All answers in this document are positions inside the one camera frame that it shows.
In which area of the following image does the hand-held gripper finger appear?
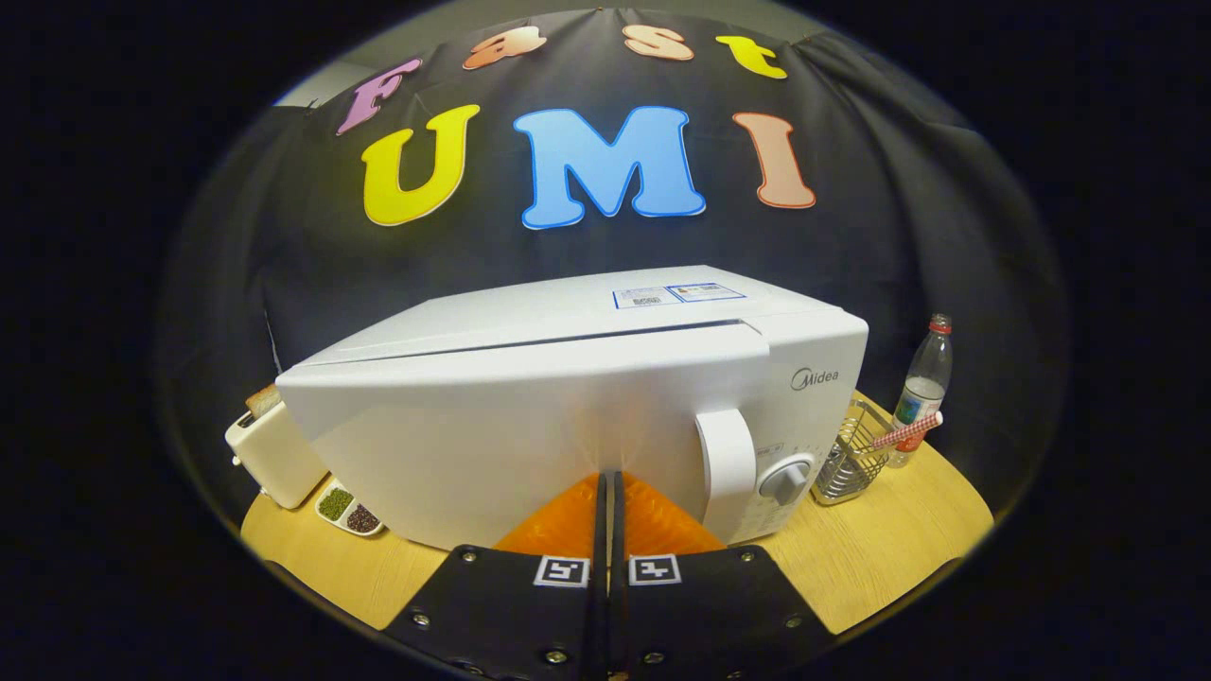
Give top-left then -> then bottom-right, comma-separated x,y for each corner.
610,473 -> 839,681
383,473 -> 607,681

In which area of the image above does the white toaster oven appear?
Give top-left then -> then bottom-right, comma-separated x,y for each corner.
274,265 -> 869,551

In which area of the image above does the cream bread toaster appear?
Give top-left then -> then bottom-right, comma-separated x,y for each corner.
224,383 -> 327,510

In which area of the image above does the white divided dish with beans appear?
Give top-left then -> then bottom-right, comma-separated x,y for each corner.
314,480 -> 386,538

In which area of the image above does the red checkered stick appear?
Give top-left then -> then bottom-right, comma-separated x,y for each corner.
870,410 -> 944,451

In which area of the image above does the clear plastic water bottle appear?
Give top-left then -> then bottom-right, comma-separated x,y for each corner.
887,313 -> 955,469

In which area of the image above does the metal wire basket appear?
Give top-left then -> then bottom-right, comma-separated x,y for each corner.
811,399 -> 895,507

